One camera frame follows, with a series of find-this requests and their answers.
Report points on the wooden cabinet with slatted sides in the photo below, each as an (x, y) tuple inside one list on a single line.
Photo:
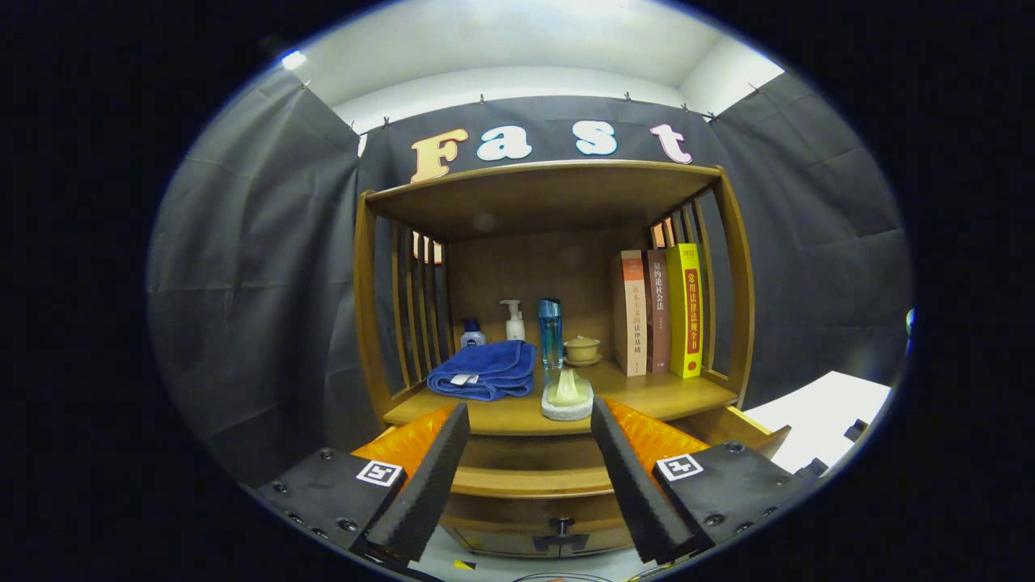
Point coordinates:
[(542, 198)]

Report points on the white pump bottle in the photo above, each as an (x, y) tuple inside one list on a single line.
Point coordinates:
[(514, 327)]

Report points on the beige book orange band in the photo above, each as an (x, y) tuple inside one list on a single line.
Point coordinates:
[(631, 323)]

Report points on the blue folded towel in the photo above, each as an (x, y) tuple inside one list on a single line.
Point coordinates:
[(485, 368)]

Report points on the brown book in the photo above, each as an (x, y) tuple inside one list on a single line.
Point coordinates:
[(658, 323)]

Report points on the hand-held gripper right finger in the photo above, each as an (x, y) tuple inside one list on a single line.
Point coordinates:
[(635, 485)]

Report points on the yellow book red label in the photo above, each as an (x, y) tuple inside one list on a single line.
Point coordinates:
[(685, 315)]

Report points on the wooden countertop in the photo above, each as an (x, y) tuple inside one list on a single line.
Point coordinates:
[(647, 396)]

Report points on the wooden drawer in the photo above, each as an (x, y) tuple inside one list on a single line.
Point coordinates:
[(525, 482)]

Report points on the wooden cabinet door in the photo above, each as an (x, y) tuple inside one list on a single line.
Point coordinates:
[(493, 543), (602, 540)]

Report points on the ceiling light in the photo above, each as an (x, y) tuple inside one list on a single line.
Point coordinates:
[(293, 60)]

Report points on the white flat board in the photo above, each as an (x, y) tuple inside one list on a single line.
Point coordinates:
[(817, 412)]

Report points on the small white bottle blue cap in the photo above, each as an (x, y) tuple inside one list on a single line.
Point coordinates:
[(473, 338)]

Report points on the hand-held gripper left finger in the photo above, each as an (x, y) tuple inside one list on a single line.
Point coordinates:
[(428, 485)]

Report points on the black drawer knob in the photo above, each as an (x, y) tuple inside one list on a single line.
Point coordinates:
[(560, 526)]

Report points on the tall blue glass bottle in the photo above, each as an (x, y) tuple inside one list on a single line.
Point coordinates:
[(550, 335)]

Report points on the black backdrop cloth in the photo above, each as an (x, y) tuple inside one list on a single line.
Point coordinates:
[(242, 242)]

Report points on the yellow lidded teacup with saucer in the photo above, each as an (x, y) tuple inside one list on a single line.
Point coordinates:
[(581, 350)]

